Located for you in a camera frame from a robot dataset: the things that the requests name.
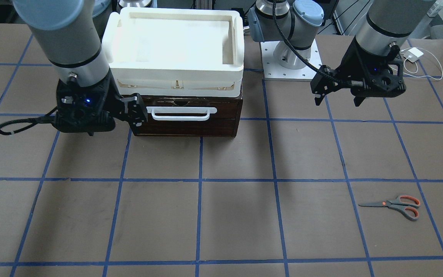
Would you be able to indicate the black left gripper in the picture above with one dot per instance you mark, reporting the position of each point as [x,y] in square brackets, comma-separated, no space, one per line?
[349,67]

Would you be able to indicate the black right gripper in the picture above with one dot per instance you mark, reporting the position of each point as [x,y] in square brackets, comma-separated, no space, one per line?
[112,94]

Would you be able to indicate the dark wooden drawer cabinet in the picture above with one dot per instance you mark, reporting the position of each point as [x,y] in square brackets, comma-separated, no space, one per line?
[192,116]

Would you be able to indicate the orange grey scissors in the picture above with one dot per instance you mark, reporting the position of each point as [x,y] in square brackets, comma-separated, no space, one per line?
[406,205]

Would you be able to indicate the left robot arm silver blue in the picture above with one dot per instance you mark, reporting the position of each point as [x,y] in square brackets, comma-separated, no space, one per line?
[296,23]

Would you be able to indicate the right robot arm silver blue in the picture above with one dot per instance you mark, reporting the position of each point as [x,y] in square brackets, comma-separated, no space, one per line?
[67,35]

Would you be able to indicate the cream plastic tray box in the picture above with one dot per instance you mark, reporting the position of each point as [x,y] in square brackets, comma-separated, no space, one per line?
[175,52]

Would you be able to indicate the white charger with cable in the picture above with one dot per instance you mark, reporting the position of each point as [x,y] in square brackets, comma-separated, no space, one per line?
[413,55]

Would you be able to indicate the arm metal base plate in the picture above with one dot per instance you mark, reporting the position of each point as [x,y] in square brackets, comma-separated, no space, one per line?
[281,64]

